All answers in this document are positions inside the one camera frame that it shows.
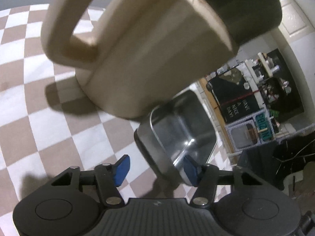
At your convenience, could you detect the steel rectangular tray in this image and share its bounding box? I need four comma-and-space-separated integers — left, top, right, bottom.
150, 89, 217, 176
134, 121, 192, 186

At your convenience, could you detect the dark blue folding chair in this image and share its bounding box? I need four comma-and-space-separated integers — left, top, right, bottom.
237, 137, 314, 190

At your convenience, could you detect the poizon storage box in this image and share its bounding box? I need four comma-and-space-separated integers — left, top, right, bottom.
225, 109, 275, 151

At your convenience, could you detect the black have-a-nice-day cloth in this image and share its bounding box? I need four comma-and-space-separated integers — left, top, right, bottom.
206, 68, 260, 124

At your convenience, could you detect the beige thermos jug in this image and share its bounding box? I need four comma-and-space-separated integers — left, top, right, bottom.
41, 0, 282, 119

